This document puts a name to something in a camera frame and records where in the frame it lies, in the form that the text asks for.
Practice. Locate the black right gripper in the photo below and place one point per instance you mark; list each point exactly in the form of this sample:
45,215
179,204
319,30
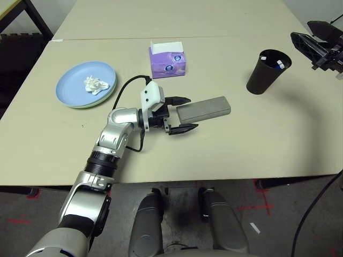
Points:
331,53

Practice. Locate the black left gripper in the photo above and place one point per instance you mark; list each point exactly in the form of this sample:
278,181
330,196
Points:
158,117

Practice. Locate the grey glasses case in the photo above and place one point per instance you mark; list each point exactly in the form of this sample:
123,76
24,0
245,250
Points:
203,109

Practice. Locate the white tissue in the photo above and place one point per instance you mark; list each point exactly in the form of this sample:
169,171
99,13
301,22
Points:
94,85

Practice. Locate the blue plastic plate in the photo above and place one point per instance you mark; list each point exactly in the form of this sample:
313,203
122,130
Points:
71,88

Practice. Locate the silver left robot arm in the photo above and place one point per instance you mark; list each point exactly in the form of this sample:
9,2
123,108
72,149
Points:
118,120

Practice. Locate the white marker blue cap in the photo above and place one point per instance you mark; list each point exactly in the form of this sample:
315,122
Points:
280,67

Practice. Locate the purple tissue pack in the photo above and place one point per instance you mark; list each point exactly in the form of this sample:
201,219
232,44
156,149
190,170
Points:
167,65

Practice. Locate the black plastic cup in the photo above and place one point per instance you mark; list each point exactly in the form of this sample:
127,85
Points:
261,77

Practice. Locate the grey robot left leg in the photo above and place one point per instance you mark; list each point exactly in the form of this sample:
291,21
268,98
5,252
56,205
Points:
146,227

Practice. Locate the grey robot leg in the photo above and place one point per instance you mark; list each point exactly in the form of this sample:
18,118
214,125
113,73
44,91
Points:
225,225
146,227

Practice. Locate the grey robot right leg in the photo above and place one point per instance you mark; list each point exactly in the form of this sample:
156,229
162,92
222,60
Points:
225,225

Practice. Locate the black table foot bar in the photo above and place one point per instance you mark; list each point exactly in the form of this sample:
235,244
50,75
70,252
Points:
18,190
292,182

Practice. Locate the black foam floor mat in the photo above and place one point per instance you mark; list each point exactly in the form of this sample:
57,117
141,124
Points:
18,61

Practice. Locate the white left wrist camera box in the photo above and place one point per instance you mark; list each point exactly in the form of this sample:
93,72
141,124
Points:
151,93

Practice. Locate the wooden side table black frame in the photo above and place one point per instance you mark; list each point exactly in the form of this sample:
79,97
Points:
34,16

